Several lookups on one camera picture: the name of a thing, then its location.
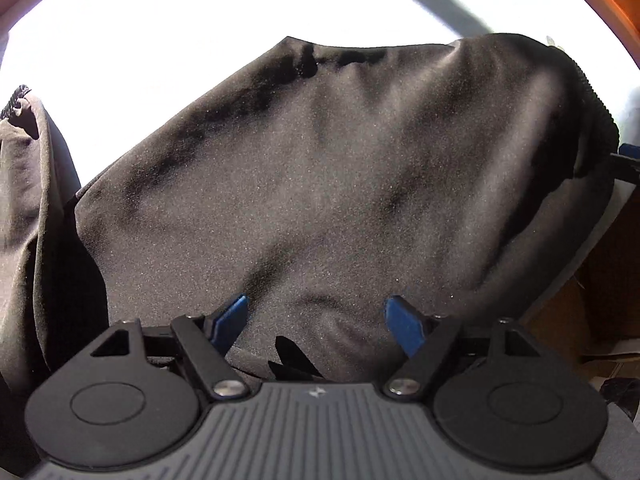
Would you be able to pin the wooden bedside cabinet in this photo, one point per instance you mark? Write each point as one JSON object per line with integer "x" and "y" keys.
{"x": 610, "y": 270}

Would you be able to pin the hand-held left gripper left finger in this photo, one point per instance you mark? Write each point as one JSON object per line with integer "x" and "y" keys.
{"x": 230, "y": 320}

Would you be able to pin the wooden headboard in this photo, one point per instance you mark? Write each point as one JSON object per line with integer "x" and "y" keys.
{"x": 610, "y": 0}

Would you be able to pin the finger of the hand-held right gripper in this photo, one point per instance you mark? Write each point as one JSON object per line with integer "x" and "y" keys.
{"x": 631, "y": 150}

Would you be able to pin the black printed sweatshirt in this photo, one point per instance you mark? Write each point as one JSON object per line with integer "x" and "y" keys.
{"x": 325, "y": 185}

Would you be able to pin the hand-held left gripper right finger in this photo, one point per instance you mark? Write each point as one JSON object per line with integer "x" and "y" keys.
{"x": 405, "y": 325}

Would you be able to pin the blue floral bed sheet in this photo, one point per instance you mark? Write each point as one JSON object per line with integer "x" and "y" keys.
{"x": 200, "y": 10}

